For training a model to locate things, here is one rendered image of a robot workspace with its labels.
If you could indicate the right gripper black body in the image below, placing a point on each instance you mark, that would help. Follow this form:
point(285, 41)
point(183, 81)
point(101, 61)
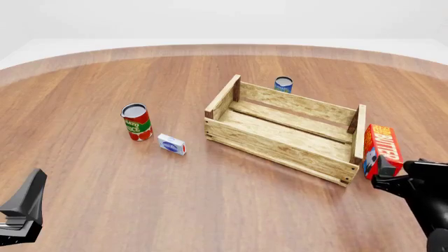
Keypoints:
point(416, 178)

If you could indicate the red butter box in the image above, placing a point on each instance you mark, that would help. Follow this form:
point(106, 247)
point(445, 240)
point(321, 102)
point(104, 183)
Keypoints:
point(379, 147)

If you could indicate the blue tin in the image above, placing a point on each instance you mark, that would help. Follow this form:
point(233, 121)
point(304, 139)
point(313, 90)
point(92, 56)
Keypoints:
point(283, 84)

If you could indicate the wooden slat tray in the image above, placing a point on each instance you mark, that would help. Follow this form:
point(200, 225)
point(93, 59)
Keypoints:
point(287, 131)

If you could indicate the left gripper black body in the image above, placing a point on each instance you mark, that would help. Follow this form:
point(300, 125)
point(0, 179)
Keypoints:
point(19, 232)

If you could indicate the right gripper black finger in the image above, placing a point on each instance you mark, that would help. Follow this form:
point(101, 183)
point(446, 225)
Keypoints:
point(385, 166)

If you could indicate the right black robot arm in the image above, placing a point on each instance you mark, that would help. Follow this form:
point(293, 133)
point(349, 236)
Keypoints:
point(434, 220)

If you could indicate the small white blue box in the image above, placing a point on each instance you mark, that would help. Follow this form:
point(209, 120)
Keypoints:
point(171, 144)

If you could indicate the red tomato sauce tin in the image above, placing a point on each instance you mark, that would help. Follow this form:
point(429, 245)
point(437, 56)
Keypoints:
point(137, 123)

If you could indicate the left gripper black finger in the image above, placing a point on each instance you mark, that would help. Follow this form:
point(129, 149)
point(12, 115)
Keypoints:
point(29, 195)

